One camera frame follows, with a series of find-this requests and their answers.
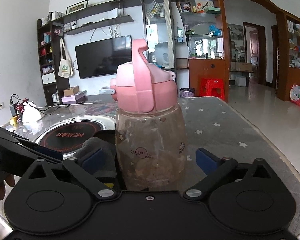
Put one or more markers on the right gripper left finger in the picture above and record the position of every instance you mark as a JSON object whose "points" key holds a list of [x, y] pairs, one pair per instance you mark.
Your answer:
{"points": [[77, 169]]}

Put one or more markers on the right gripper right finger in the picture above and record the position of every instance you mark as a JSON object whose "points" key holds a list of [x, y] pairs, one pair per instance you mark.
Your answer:
{"points": [[219, 171]]}

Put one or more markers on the grey yellow cleaning cloth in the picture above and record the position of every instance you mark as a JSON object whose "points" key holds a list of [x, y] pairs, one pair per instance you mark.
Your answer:
{"points": [[98, 157]]}

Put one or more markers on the pink lidded water bottle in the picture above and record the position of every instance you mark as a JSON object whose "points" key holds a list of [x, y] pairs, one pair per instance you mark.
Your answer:
{"points": [[150, 132]]}

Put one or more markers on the built-in induction cooktop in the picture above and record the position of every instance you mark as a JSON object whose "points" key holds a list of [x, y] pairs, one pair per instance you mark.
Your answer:
{"points": [[68, 136]]}

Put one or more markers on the grey star tablecloth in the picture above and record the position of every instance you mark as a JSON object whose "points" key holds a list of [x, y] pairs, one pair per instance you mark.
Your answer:
{"points": [[210, 123]]}

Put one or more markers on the brown cardboard box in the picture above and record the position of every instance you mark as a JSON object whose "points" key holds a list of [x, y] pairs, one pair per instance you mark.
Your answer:
{"points": [[71, 91]]}

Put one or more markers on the red plastic stool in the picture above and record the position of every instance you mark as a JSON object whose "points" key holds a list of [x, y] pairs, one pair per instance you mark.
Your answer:
{"points": [[211, 87]]}

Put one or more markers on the purple patterned waste bin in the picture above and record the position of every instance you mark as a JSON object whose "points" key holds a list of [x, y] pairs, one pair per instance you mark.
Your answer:
{"points": [[187, 92]]}

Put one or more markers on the white canvas tote bag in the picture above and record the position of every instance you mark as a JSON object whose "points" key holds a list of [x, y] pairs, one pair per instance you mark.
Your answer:
{"points": [[65, 65]]}

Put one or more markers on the black flat television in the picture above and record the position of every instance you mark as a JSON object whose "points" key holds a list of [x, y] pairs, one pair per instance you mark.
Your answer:
{"points": [[103, 57]]}

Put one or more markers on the brown wooden display cabinet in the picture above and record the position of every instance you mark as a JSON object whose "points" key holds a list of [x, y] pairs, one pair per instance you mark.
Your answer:
{"points": [[207, 42]]}

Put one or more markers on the framed picture on shelf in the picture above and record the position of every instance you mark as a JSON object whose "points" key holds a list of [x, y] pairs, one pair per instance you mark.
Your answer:
{"points": [[77, 7]]}

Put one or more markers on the black power adapter with cables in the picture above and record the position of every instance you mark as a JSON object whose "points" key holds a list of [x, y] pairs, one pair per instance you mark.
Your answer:
{"points": [[16, 106]]}

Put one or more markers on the black wall shelf unit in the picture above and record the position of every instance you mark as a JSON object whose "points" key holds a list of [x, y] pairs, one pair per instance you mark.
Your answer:
{"points": [[148, 19]]}

